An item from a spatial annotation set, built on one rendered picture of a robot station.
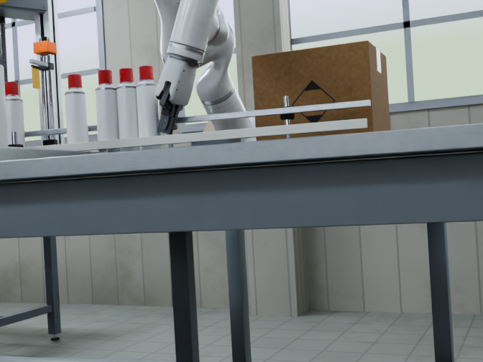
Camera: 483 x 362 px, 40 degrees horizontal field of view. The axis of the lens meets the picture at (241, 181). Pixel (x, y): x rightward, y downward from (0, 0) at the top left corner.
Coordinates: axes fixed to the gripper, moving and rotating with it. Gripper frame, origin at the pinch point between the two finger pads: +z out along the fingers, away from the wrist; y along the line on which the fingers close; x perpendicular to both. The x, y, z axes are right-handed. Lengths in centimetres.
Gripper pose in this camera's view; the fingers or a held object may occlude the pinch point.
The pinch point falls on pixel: (166, 124)
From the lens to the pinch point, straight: 156.0
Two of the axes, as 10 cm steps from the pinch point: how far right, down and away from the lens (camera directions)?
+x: 9.1, 2.9, -2.9
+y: -3.0, 0.1, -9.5
